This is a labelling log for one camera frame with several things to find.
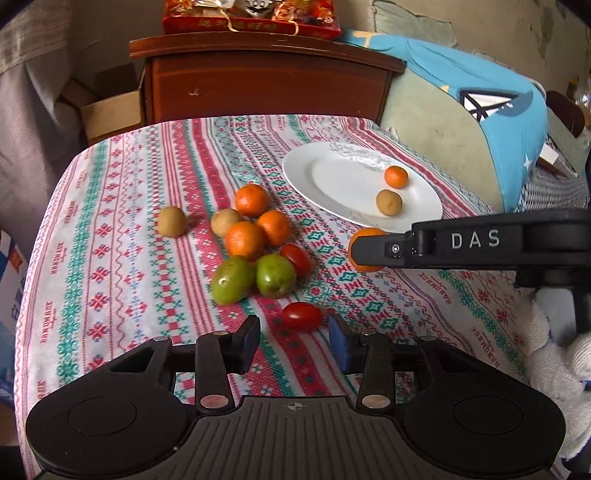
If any green fruit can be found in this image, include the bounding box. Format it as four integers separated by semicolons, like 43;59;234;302
211;256;256;306
256;253;297;299

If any red cherry tomato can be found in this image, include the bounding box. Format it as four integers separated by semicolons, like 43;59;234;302
280;243;312;280
280;302;322;332

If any orange mandarin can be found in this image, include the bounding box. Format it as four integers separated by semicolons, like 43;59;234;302
256;210;293;247
235;184;270;218
224;221;264;261

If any brown kiwi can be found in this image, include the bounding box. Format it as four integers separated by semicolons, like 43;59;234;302
211;208;242;238
156;206;188;238

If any white gloved right hand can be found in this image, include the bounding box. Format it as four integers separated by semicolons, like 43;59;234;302
526;288;590;460

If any white oval plate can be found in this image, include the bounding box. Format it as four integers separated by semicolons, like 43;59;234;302
283;142;443;233

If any patterned tablecloth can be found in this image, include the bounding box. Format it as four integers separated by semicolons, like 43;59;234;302
13;114;551;478

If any blue cushion cover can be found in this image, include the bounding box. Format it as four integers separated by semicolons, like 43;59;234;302
341;30;548;213

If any green sofa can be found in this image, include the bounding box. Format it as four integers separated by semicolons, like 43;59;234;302
381;70;504;213

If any blue white milk carton box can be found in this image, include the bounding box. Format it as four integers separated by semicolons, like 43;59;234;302
0;230;28;408

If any red snack gift box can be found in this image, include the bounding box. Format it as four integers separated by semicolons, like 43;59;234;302
162;0;342;40

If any dark wooden cabinet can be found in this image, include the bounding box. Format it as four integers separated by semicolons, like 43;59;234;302
129;32;406;124

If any open cardboard box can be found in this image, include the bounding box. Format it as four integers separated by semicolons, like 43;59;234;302
60;63;145;146

